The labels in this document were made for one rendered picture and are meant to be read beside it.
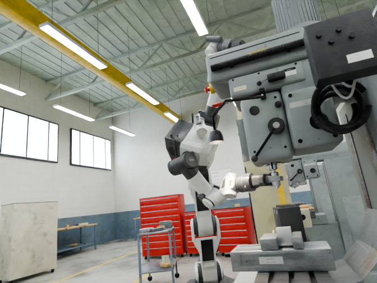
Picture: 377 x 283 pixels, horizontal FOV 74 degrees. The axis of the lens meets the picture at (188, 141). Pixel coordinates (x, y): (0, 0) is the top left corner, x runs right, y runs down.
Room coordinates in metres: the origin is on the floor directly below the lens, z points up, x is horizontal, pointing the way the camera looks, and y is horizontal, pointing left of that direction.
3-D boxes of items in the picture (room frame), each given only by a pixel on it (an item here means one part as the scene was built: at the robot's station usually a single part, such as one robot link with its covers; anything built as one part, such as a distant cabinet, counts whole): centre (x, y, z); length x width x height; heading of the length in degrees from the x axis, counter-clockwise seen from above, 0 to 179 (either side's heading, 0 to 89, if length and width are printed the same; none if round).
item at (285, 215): (1.58, -0.54, 1.00); 0.22 x 0.12 x 0.20; 171
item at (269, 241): (1.05, -0.28, 0.99); 0.15 x 0.06 x 0.04; 159
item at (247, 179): (1.23, -0.30, 1.24); 0.13 x 0.12 x 0.10; 143
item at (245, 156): (1.21, -0.27, 1.45); 0.04 x 0.04 x 0.21; 71
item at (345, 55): (0.76, -0.55, 1.62); 0.20 x 0.09 x 0.21; 71
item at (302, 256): (1.04, -0.30, 0.96); 0.35 x 0.15 x 0.11; 69
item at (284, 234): (1.03, -0.33, 1.01); 0.06 x 0.05 x 0.06; 159
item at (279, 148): (1.18, -0.38, 1.47); 0.21 x 0.19 x 0.32; 161
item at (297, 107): (1.11, -0.56, 1.47); 0.24 x 0.19 x 0.26; 161
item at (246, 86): (1.16, -0.42, 1.68); 0.34 x 0.24 x 0.10; 71
